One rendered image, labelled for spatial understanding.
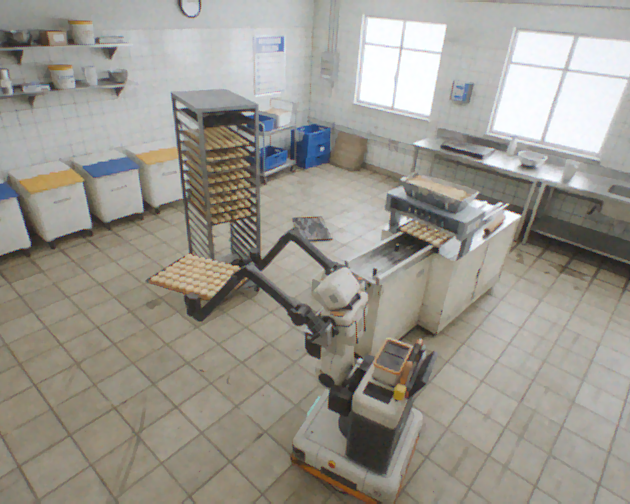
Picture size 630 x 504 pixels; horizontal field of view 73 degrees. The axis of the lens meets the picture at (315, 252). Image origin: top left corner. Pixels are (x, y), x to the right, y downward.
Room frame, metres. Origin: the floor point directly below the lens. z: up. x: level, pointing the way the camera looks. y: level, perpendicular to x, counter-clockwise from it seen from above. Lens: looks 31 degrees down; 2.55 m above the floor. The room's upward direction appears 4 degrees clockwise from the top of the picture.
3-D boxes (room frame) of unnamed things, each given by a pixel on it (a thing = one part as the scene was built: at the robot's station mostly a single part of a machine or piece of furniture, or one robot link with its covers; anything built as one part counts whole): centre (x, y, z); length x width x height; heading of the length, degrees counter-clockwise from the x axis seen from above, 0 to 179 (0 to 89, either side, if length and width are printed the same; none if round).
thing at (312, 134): (7.32, 0.19, 0.50); 0.60 x 0.40 x 0.20; 143
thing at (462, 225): (3.20, -0.94, 1.01); 0.72 x 0.33 x 0.34; 47
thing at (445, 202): (3.20, -0.94, 1.25); 0.56 x 0.29 x 0.14; 47
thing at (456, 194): (3.20, -0.95, 1.28); 0.54 x 0.27 x 0.06; 47
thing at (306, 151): (7.32, 0.19, 0.30); 0.60 x 0.40 x 0.20; 140
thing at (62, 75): (4.78, 2.81, 1.67); 0.25 x 0.24 x 0.21; 140
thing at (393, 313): (2.83, -0.60, 0.45); 0.70 x 0.34 x 0.90; 137
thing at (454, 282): (3.55, -1.27, 0.42); 1.28 x 0.72 x 0.84; 137
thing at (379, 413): (1.70, -0.43, 0.59); 0.55 x 0.34 x 0.83; 154
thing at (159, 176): (5.28, 2.13, 0.38); 0.64 x 0.54 x 0.77; 48
